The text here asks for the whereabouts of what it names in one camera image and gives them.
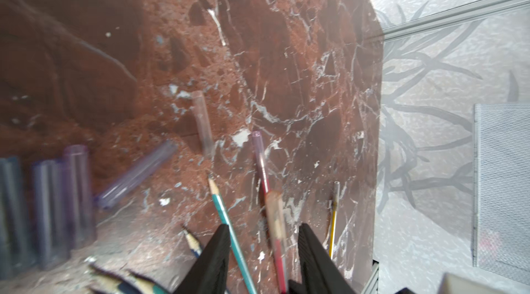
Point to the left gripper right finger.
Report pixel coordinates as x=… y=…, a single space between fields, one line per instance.
x=319 y=274

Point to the red pencil brown cap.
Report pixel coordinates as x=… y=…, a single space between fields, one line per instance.
x=278 y=235

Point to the yellow pencil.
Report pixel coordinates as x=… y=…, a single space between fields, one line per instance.
x=334 y=214

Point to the navy pencil purple cap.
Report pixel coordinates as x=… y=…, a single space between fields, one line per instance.
x=193 y=243

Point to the violet pencil cap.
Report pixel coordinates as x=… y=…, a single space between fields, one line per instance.
x=77 y=186

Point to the lilac pencil cap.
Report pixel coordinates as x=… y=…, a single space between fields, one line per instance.
x=136 y=174

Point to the green pencil pink cap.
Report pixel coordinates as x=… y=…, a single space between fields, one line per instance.
x=235 y=245

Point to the blue tinted pencil cap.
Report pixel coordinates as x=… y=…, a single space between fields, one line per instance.
x=17 y=251

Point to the white wire mesh basket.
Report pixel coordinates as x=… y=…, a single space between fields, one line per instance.
x=501 y=186

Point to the pink object in basket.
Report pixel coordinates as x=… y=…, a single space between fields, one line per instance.
x=490 y=244

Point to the green pencil clear cap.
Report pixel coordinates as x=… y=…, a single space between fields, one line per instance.
x=146 y=284

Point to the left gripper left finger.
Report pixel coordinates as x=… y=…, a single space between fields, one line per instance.
x=210 y=270

